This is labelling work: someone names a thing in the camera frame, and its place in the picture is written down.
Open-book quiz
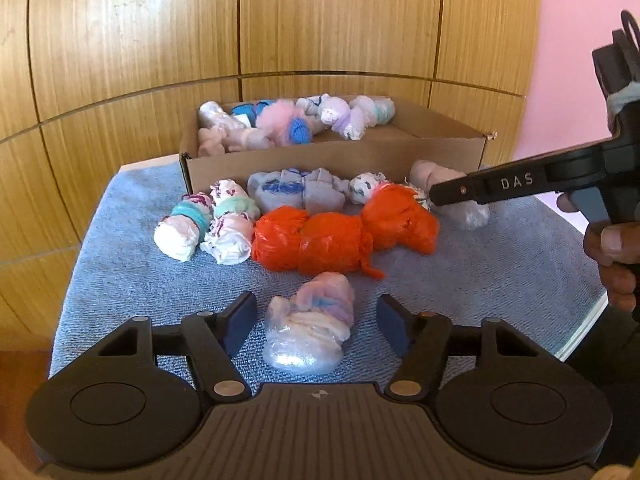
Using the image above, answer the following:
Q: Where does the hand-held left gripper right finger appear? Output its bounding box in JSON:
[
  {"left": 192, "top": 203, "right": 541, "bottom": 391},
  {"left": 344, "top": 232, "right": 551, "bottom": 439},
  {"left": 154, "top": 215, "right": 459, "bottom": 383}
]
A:
[{"left": 377, "top": 293, "right": 556, "bottom": 404}]

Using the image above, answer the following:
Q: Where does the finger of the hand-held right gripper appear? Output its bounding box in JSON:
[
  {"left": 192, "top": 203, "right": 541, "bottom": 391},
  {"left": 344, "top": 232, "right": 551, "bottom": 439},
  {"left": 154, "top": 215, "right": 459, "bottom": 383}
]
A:
[{"left": 429, "top": 140, "right": 607, "bottom": 209}]

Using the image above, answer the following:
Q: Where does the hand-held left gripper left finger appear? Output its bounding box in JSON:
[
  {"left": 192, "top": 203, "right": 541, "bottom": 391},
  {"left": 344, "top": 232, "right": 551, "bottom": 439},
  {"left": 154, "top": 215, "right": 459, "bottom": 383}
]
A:
[{"left": 80, "top": 290, "right": 258, "bottom": 404}]

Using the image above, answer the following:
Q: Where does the white shiny sock bundle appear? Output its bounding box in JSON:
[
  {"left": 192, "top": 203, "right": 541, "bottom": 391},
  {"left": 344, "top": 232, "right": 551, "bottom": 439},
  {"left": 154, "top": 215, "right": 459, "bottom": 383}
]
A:
[{"left": 409, "top": 159, "right": 491, "bottom": 231}]

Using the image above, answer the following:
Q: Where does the pink white blue-trimmed sock bundle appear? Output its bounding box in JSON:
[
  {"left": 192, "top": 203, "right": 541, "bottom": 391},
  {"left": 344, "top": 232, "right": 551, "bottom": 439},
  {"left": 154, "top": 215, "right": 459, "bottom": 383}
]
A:
[{"left": 264, "top": 270, "right": 357, "bottom": 374}]

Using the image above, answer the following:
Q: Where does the white pink-printed sock bundle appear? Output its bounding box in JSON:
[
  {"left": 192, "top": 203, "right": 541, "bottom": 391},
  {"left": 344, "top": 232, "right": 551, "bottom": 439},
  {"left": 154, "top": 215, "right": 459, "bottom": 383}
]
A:
[{"left": 200, "top": 179, "right": 261, "bottom": 266}]

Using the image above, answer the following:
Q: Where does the orange sock bundle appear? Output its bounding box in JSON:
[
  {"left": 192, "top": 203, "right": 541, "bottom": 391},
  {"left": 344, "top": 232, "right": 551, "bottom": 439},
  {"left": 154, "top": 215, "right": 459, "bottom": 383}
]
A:
[{"left": 249, "top": 183, "right": 442, "bottom": 281}]

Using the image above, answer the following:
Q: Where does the white fluffy teal-banded sock bundle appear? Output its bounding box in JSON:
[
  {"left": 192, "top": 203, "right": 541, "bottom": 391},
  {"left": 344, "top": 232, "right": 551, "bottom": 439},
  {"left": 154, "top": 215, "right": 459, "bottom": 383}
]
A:
[{"left": 350, "top": 95, "right": 396, "bottom": 134}]

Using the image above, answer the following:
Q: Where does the cardboard box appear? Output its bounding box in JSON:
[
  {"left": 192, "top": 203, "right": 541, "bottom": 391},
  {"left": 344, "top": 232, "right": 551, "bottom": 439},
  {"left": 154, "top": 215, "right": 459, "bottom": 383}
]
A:
[{"left": 178, "top": 94, "right": 497, "bottom": 197}]

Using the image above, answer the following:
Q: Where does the pale pink sock bundle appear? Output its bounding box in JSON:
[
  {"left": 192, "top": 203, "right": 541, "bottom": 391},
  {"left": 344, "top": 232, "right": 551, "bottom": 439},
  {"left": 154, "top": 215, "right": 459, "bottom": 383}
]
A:
[{"left": 197, "top": 127, "right": 276, "bottom": 157}]

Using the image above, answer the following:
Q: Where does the grey beige sock bundle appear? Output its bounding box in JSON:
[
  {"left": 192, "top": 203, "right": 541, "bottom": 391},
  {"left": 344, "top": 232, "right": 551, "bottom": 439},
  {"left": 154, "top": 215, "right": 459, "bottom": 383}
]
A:
[{"left": 294, "top": 94, "right": 331, "bottom": 112}]

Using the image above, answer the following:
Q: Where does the pink fluffy sock bundle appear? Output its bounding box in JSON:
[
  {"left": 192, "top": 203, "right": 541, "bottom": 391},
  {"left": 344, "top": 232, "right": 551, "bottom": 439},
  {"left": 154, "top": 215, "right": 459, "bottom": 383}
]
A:
[{"left": 256, "top": 99, "right": 326, "bottom": 144}]

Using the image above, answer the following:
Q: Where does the whitish pink sock bundle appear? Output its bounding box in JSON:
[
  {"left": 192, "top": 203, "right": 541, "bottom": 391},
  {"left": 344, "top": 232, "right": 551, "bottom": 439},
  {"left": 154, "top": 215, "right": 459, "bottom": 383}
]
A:
[{"left": 198, "top": 101, "right": 251, "bottom": 134}]

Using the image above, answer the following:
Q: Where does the blue knit sock bundle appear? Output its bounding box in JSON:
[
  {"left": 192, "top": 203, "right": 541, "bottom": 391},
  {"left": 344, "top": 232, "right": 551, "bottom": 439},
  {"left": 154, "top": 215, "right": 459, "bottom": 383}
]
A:
[{"left": 231, "top": 101, "right": 271, "bottom": 122}]

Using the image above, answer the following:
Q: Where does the person's right hand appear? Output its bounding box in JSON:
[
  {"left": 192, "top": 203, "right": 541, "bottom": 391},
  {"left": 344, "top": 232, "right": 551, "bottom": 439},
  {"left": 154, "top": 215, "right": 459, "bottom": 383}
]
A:
[{"left": 557, "top": 193, "right": 640, "bottom": 324}]

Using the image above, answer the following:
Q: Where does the white sock bundle teal band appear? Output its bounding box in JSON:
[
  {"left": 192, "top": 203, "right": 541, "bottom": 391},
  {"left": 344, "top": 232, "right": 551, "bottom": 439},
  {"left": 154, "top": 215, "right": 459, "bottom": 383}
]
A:
[{"left": 153, "top": 190, "right": 216, "bottom": 262}]

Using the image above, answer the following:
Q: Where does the white blue-marked sock bundle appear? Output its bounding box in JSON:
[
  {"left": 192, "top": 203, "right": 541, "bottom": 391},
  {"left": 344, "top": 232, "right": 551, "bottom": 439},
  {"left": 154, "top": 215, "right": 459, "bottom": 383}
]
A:
[{"left": 348, "top": 172, "right": 401, "bottom": 205}]

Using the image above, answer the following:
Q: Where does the blue towel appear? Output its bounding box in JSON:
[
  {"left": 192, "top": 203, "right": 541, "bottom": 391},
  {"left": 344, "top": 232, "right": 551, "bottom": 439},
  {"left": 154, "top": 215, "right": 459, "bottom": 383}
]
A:
[{"left": 49, "top": 159, "right": 607, "bottom": 397}]

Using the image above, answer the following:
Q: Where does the person's dark clothing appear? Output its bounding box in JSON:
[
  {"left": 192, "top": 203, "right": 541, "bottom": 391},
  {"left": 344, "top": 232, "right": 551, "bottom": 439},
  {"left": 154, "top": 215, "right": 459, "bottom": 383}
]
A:
[{"left": 565, "top": 317, "right": 640, "bottom": 471}]

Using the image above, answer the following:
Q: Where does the wooden wardrobe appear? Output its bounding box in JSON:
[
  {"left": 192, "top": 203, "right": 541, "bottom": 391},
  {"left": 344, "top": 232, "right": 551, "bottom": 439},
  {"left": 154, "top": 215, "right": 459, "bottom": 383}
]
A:
[{"left": 0, "top": 0, "right": 542, "bottom": 361}]

